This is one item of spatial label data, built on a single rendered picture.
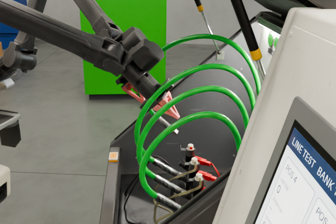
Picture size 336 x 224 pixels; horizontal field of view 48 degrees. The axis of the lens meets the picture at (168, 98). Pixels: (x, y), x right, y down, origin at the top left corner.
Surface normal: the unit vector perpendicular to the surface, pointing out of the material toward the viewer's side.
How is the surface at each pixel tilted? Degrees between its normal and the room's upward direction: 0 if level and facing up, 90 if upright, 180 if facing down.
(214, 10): 90
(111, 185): 0
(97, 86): 90
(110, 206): 0
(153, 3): 90
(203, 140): 90
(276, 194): 76
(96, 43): 33
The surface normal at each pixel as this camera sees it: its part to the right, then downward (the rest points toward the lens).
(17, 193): 0.01, -0.94
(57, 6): -0.05, 0.35
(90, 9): -0.49, -0.11
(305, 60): -0.96, -0.21
